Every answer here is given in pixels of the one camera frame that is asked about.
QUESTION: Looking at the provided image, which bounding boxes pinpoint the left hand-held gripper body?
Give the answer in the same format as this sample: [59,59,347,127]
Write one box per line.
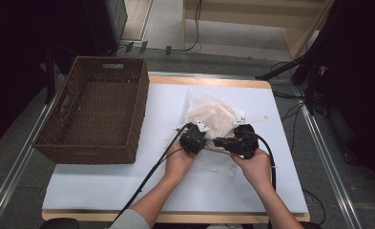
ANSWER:
[178,119,210,156]

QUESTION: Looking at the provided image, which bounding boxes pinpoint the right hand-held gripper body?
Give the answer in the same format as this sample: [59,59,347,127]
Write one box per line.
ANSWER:
[231,115,269,160]

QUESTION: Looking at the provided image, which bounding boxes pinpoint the cream cloth garment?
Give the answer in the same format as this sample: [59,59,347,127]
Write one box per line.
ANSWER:
[186,103,239,151]

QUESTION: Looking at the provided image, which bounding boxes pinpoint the white mesh laundry bag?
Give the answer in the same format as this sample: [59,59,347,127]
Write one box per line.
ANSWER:
[172,89,250,177]

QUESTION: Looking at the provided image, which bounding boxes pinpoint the brown wicker basket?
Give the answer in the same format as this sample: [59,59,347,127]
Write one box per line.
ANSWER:
[31,55,150,165]

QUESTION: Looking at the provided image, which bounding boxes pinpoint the person's left hand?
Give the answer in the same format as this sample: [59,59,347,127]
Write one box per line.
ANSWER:
[164,143,196,183]

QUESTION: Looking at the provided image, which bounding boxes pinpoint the person's right hand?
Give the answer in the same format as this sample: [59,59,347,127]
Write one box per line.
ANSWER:
[230,148,274,193]

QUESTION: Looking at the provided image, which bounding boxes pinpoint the black stand legs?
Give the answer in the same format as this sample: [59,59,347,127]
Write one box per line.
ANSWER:
[255,47,323,116]

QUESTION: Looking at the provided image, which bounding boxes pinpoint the person's grey sleeve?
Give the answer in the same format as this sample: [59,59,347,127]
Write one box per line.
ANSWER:
[110,208,152,229]

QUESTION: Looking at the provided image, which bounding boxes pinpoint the light wooden shelf unit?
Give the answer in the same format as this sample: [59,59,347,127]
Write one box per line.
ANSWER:
[181,0,336,60]

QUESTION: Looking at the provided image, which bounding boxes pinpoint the black curtain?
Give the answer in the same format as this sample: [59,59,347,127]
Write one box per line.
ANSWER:
[315,0,375,192]
[0,0,93,151]

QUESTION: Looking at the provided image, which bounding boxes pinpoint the dark cabinet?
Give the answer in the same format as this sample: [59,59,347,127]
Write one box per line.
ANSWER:
[83,0,128,57]

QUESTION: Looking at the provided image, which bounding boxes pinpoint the dark rounded object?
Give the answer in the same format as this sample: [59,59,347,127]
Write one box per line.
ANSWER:
[38,218,80,229]

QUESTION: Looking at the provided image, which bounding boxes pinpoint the left hand-held gripper black cable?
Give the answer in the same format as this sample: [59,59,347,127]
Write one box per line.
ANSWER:
[115,123,191,221]

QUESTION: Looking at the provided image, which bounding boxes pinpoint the black floor cables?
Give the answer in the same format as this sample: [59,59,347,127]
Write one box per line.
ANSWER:
[271,90,305,124]

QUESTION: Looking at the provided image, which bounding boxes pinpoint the metal floor rail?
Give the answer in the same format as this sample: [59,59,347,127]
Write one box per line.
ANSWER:
[294,87,365,229]
[0,74,66,229]

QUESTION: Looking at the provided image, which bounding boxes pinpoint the thin black hanging cable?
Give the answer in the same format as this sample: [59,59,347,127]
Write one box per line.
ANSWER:
[179,0,204,52]

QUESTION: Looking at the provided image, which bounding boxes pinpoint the black upright post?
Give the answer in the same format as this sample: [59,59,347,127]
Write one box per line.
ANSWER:
[44,44,56,105]

